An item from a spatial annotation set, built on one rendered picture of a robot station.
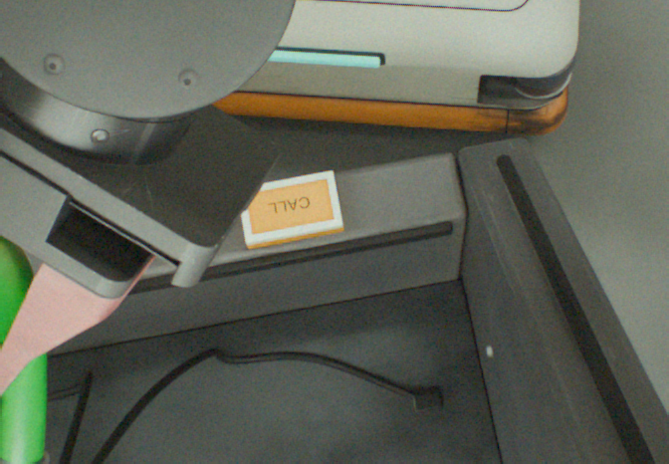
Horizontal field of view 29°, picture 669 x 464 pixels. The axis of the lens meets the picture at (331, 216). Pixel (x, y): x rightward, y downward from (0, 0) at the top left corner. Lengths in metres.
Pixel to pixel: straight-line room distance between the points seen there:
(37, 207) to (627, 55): 1.50
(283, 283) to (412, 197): 0.10
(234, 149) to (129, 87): 0.13
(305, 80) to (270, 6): 1.33
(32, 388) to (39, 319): 0.08
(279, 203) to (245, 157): 0.32
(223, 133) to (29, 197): 0.06
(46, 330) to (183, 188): 0.05
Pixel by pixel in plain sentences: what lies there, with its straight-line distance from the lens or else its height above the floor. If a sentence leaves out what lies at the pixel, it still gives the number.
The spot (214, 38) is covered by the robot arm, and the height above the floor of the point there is 1.40.
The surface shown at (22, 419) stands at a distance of 0.42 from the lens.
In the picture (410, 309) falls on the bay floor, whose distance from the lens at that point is 0.78.
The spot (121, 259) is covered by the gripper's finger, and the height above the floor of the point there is 1.28.
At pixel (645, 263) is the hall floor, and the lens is 1.68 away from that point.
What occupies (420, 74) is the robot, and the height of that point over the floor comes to 0.22.
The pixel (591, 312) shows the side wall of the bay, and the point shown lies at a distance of 0.55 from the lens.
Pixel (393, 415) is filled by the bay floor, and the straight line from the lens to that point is 0.77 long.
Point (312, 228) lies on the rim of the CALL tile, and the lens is 0.66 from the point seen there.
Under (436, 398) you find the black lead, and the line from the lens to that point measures 0.76.
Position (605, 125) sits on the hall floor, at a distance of 1.73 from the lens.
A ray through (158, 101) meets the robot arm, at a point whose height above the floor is 1.39.
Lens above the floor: 1.59
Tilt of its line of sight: 72 degrees down
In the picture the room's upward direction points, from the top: 11 degrees counter-clockwise
